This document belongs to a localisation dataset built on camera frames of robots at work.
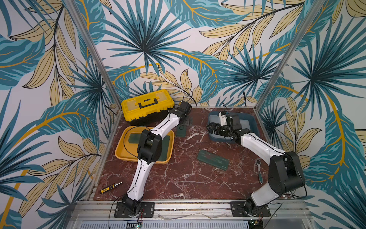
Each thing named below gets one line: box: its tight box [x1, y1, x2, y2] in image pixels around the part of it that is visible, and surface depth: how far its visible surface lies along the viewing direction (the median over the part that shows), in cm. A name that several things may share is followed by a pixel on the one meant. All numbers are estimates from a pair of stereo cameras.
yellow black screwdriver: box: [100, 181, 123, 195], surface depth 80 cm
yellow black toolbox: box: [121, 89, 175, 126], surface depth 100 cm
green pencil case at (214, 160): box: [197, 149, 230, 171], surface depth 92 cm
